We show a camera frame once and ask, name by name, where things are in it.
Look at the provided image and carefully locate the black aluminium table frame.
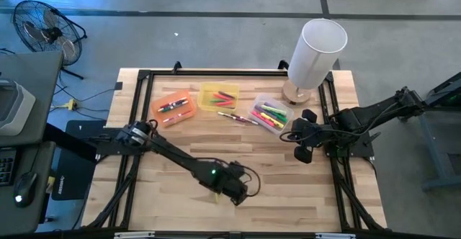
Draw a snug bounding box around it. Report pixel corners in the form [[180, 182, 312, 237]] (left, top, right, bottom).
[[81, 60, 388, 233]]

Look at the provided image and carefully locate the pink highlighter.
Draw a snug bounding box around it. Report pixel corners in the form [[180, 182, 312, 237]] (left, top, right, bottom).
[[250, 109, 277, 128]]

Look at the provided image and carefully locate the black computer mouse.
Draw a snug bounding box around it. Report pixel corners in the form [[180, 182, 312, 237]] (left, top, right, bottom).
[[13, 171, 39, 209]]

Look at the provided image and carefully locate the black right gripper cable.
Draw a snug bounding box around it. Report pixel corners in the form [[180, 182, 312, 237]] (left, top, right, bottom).
[[279, 130, 300, 145]]

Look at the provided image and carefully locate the brown-red thin marker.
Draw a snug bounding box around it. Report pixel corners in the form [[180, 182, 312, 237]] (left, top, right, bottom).
[[230, 113, 259, 125]]

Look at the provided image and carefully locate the red thin marker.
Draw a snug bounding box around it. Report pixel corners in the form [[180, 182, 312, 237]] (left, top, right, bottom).
[[157, 96, 188, 111]]

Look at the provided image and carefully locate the black computer case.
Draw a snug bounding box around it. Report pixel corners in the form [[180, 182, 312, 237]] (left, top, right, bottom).
[[51, 119, 97, 201]]

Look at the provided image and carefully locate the silver metal bracket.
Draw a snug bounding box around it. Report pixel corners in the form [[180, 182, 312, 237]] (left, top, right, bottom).
[[315, 233, 357, 239], [113, 231, 156, 239]]

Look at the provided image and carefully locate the pink-capped white thin marker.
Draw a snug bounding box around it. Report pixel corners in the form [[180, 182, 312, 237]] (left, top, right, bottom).
[[162, 110, 192, 124]]

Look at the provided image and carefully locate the white grey desktop device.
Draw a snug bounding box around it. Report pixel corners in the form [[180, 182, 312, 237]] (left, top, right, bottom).
[[0, 77, 36, 137]]

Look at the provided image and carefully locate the dark grey desk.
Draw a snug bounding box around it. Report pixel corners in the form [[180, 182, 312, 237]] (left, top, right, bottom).
[[0, 140, 57, 236]]

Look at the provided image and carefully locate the black keyboard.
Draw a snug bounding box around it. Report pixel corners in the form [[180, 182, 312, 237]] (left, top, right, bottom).
[[0, 148, 18, 187]]

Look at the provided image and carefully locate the yellow translucent plastic bin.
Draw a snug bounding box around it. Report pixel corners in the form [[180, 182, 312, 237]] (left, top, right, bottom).
[[197, 82, 241, 114]]

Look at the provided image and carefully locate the blue-grey metal cart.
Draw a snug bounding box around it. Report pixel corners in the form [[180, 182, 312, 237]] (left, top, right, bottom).
[[397, 71, 461, 192]]

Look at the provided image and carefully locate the black floor cable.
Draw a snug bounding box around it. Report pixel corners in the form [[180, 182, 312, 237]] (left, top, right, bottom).
[[53, 84, 118, 121]]

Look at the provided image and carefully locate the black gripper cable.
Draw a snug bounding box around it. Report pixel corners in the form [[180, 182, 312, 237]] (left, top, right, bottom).
[[279, 130, 300, 145], [236, 163, 261, 197]]

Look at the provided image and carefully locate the black floor fan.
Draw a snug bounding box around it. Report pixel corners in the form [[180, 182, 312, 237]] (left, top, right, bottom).
[[12, 0, 89, 81]]

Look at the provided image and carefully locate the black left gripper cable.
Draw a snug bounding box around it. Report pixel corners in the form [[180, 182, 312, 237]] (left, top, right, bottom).
[[236, 163, 261, 197]]

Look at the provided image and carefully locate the dark green highlighter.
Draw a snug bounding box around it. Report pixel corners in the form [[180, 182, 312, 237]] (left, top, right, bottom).
[[269, 109, 289, 124]]

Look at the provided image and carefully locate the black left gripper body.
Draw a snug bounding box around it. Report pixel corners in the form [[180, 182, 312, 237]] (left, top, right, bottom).
[[201, 161, 250, 199]]

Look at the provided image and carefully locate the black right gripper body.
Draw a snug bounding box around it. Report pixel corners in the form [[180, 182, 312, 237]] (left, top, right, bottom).
[[294, 108, 325, 165]]

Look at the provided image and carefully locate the light green highlighter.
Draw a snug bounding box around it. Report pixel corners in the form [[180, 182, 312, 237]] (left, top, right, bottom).
[[260, 104, 288, 117]]

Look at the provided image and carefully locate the yellow highlighter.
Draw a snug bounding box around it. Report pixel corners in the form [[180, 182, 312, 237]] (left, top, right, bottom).
[[259, 112, 286, 130]]

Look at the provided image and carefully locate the clear plastic bin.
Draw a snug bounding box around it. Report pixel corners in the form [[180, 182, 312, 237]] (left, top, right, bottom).
[[246, 93, 295, 135]]

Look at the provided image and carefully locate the orange translucent plastic bin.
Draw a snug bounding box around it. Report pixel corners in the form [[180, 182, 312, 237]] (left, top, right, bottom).
[[150, 89, 198, 128]]

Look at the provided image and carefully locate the white cylindrical table lamp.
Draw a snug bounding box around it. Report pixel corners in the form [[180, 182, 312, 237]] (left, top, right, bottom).
[[282, 18, 349, 106]]

